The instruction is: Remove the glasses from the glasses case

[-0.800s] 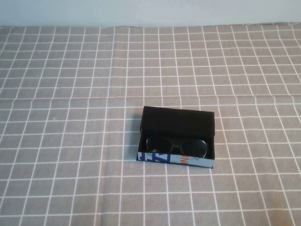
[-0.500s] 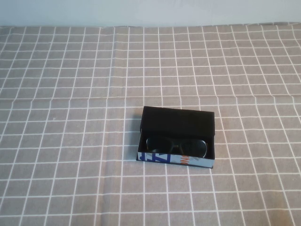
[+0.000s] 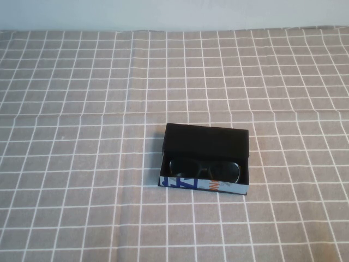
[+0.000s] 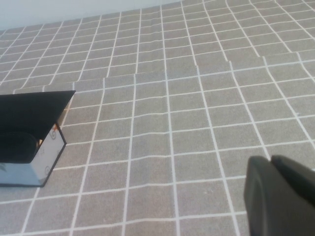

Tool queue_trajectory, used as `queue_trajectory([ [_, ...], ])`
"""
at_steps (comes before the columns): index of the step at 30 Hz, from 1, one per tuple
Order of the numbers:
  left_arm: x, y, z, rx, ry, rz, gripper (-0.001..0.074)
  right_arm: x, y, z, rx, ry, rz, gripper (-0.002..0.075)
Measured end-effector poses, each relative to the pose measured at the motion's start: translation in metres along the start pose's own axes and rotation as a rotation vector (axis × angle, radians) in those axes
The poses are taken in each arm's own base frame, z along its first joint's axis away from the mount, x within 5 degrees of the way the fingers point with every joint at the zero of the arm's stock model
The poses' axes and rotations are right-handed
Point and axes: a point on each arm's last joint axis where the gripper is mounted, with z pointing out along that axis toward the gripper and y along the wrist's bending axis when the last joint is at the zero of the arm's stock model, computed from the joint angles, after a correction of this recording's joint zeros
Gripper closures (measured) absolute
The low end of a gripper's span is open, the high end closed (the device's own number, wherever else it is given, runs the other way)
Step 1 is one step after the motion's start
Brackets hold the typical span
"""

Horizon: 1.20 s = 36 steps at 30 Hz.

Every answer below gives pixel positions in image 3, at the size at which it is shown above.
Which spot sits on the black-framed dark-lens glasses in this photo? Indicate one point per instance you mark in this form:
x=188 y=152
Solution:
x=180 y=167

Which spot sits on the black glasses case printed front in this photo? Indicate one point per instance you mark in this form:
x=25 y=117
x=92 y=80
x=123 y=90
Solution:
x=207 y=139

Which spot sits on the grey white-checked tablecloth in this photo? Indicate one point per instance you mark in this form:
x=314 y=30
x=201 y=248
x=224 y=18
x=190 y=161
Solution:
x=81 y=163

